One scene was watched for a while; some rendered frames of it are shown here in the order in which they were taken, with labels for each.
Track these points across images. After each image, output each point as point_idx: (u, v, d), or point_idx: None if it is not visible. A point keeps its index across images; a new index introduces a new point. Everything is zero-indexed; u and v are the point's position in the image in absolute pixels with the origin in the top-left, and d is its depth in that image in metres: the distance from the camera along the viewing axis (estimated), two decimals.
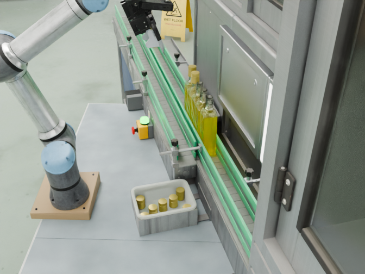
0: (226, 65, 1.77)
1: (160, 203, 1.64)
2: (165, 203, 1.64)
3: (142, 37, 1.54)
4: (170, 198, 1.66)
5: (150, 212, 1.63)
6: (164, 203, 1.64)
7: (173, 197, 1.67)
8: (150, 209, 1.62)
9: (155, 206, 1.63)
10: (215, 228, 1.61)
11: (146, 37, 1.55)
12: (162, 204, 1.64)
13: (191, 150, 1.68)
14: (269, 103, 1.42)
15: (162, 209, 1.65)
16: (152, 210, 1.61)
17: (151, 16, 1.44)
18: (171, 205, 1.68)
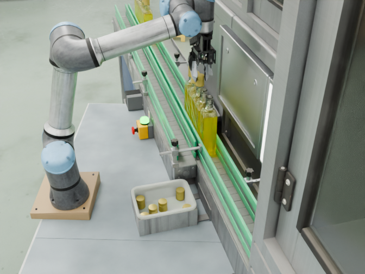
0: (226, 65, 1.77)
1: (160, 203, 1.64)
2: (165, 203, 1.64)
3: (197, 74, 1.65)
4: (202, 75, 1.71)
5: (150, 212, 1.63)
6: (164, 203, 1.64)
7: (201, 74, 1.72)
8: (150, 209, 1.62)
9: (155, 206, 1.63)
10: (215, 228, 1.61)
11: (196, 74, 1.67)
12: (162, 204, 1.64)
13: (191, 150, 1.68)
14: (269, 103, 1.42)
15: (162, 209, 1.65)
16: (152, 210, 1.61)
17: None
18: (203, 82, 1.73)
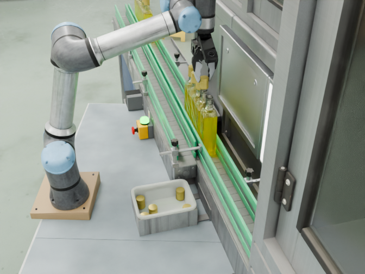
0: (226, 65, 1.77)
1: (207, 78, 1.65)
2: (207, 75, 1.67)
3: None
4: None
5: (150, 212, 1.63)
6: (207, 76, 1.66)
7: None
8: (150, 209, 1.62)
9: (155, 206, 1.63)
10: (215, 228, 1.61)
11: (208, 66, 1.68)
12: (208, 77, 1.66)
13: (191, 150, 1.68)
14: (269, 103, 1.42)
15: (208, 83, 1.67)
16: (152, 210, 1.61)
17: (196, 49, 1.58)
18: None
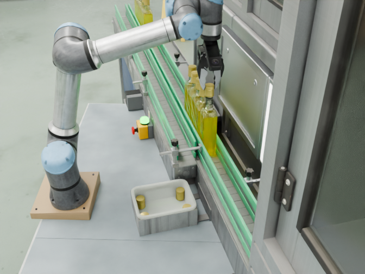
0: (226, 65, 1.77)
1: None
2: None
3: None
4: None
5: (213, 90, 1.62)
6: None
7: None
8: (212, 86, 1.61)
9: (208, 83, 1.62)
10: (215, 228, 1.61)
11: None
12: None
13: (191, 150, 1.68)
14: (269, 103, 1.42)
15: None
16: (214, 85, 1.62)
17: (201, 56, 1.54)
18: None
